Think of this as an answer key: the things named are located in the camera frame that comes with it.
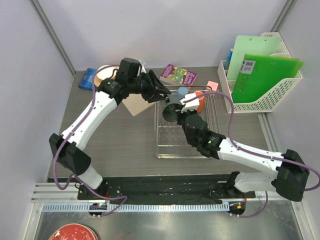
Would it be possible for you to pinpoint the beige bird plate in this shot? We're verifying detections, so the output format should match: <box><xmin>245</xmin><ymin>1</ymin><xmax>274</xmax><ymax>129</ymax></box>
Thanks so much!
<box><xmin>93</xmin><ymin>65</ymin><xmax>119</xmax><ymax>87</ymax></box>

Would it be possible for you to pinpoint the metal wire dish rack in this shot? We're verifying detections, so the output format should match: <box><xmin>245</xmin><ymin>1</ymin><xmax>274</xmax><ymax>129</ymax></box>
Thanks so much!
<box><xmin>153</xmin><ymin>84</ymin><xmax>222</xmax><ymax>160</ymax></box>

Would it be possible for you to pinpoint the blue cup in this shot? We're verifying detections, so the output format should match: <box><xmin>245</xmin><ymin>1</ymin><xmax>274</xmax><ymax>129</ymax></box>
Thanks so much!
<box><xmin>176</xmin><ymin>87</ymin><xmax>189</xmax><ymax>100</ymax></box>

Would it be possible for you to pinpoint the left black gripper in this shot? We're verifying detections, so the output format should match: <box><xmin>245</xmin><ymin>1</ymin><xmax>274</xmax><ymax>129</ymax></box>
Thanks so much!
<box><xmin>128</xmin><ymin>69</ymin><xmax>171</xmax><ymax>103</ymax></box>

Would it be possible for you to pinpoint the bright green folder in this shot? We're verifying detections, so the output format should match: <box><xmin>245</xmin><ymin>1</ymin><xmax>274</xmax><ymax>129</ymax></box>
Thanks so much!
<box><xmin>231</xmin><ymin>54</ymin><xmax>303</xmax><ymax>104</ymax></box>

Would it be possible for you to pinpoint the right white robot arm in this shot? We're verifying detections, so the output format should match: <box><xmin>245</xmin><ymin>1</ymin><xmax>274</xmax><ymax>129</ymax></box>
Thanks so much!
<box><xmin>177</xmin><ymin>111</ymin><xmax>310</xmax><ymax>202</ymax></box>

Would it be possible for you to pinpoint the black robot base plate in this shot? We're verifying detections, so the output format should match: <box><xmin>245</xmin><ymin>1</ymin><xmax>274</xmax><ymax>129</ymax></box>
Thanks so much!
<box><xmin>48</xmin><ymin>173</ymin><xmax>256</xmax><ymax>205</ymax></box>

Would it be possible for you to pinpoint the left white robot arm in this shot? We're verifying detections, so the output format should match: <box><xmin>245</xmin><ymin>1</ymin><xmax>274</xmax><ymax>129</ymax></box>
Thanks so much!
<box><xmin>49</xmin><ymin>57</ymin><xmax>171</xmax><ymax>200</ymax></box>

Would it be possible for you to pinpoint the red round plate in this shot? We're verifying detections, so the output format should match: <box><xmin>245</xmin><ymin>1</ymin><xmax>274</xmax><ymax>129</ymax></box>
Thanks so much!
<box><xmin>49</xmin><ymin>223</ymin><xmax>98</xmax><ymax>240</ymax></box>

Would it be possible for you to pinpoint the beige cardboard notebook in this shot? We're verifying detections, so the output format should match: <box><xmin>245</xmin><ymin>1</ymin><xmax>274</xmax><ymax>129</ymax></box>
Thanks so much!
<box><xmin>122</xmin><ymin>94</ymin><xmax>155</xmax><ymax>117</ymax></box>

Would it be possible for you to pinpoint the purple treehouse book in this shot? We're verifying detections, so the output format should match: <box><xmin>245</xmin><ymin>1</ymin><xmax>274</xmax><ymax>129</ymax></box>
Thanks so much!
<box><xmin>160</xmin><ymin>64</ymin><xmax>198</xmax><ymax>87</ymax></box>

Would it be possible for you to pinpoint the light green clipboard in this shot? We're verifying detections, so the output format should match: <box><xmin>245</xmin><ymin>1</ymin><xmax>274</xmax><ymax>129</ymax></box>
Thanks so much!
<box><xmin>226</xmin><ymin>35</ymin><xmax>282</xmax><ymax>81</ymax></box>

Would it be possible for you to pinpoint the white file organizer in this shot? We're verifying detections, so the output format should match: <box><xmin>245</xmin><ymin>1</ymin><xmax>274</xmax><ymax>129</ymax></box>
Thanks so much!
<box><xmin>216</xmin><ymin>32</ymin><xmax>303</xmax><ymax>114</ymax></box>

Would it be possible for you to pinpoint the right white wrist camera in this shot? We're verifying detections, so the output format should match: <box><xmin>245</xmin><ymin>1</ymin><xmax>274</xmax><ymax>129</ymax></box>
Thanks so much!
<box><xmin>180</xmin><ymin>93</ymin><xmax>200</xmax><ymax>113</ymax></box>

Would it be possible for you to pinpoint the blue Jane Eyre book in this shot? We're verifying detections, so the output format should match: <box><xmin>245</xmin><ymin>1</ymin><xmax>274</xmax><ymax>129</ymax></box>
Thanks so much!
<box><xmin>78</xmin><ymin>68</ymin><xmax>97</xmax><ymax>91</ymax></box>

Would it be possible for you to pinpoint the blue book in organizer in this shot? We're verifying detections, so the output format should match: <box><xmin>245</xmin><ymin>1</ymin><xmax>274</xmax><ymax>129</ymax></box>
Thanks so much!
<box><xmin>223</xmin><ymin>48</ymin><xmax>234</xmax><ymax>70</ymax></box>

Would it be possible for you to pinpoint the orange cup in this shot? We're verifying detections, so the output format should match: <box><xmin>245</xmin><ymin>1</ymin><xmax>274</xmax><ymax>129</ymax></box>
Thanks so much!
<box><xmin>194</xmin><ymin>91</ymin><xmax>205</xmax><ymax>113</ymax></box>

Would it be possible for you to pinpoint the grey mug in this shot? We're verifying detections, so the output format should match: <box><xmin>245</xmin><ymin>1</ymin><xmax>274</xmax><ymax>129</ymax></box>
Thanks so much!
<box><xmin>161</xmin><ymin>94</ymin><xmax>181</xmax><ymax>122</ymax></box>

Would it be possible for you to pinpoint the slotted cable duct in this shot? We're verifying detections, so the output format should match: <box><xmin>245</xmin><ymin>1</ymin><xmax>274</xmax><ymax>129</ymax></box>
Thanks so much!
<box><xmin>42</xmin><ymin>202</ymin><xmax>230</xmax><ymax>213</ymax></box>

